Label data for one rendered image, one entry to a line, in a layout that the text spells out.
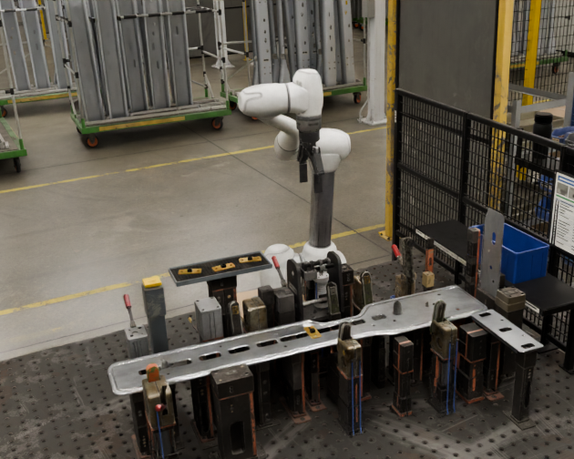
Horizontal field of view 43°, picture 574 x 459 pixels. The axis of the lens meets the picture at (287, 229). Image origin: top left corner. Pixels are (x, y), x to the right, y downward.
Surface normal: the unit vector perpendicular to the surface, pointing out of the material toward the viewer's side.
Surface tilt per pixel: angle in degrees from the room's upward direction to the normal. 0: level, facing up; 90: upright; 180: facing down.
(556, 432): 0
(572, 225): 90
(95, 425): 0
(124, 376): 0
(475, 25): 89
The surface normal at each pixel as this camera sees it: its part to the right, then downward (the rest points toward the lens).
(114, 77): 0.35, 0.27
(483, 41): -0.89, 0.20
